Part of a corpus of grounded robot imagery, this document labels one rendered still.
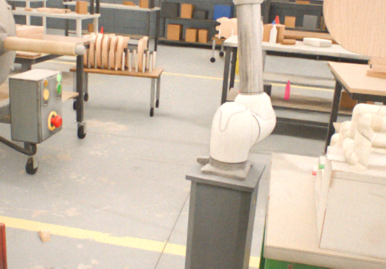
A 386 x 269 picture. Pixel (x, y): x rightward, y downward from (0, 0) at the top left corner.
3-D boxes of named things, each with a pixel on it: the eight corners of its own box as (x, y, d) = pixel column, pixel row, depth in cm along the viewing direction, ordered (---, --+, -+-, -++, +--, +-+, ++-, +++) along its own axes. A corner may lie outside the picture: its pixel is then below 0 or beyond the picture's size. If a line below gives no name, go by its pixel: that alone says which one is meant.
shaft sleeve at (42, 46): (3, 39, 112) (10, 34, 115) (5, 52, 114) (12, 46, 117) (73, 46, 110) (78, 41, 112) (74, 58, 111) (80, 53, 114)
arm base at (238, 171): (203, 156, 206) (204, 144, 204) (253, 165, 200) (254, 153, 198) (190, 170, 189) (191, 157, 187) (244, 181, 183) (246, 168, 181)
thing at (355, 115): (346, 156, 97) (354, 112, 94) (344, 150, 100) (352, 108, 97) (362, 158, 97) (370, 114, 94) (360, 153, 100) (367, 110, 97)
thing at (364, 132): (350, 170, 89) (359, 123, 87) (348, 164, 92) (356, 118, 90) (367, 172, 89) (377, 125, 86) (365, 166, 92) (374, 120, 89)
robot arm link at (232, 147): (201, 156, 190) (205, 103, 184) (224, 145, 205) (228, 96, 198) (236, 166, 182) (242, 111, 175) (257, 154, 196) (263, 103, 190)
